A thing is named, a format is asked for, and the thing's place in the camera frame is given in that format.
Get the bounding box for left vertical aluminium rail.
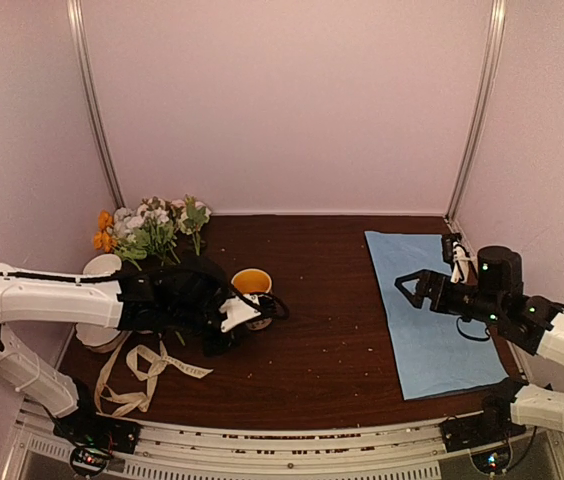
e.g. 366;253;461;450
66;0;125;208

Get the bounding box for white hydrangea fake flower bunch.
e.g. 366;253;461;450
112;197;180;268

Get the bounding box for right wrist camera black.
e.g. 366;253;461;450
441;233;475;284

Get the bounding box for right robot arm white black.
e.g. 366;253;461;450
394;237;564;451

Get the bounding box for floral mug yellow inside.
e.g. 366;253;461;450
231;268;290;331

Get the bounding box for vertical aluminium rail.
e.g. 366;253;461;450
66;0;125;208
445;0;508;230

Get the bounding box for front aluminium frame rail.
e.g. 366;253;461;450
11;399;564;480

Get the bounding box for round white bowl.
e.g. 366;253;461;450
83;254;122;276

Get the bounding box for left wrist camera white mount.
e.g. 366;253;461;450
219;294;265;333

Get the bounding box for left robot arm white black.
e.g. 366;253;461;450
0;257;259;444

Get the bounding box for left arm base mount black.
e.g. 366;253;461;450
51;415;141;478

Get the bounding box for scalloped white bowl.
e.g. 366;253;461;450
75;323;130;354

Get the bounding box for orange fake flower stem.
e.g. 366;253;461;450
92;210;142;270

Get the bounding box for blue tissue paper sheet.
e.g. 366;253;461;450
365;231;507;400

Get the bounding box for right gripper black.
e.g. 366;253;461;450
395;270;504;327

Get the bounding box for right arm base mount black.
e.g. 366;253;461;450
439;396;515;453

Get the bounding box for right vertical aluminium rail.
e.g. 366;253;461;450
445;0;508;230

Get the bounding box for pink fake flower stem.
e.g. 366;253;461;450
171;195;211;255

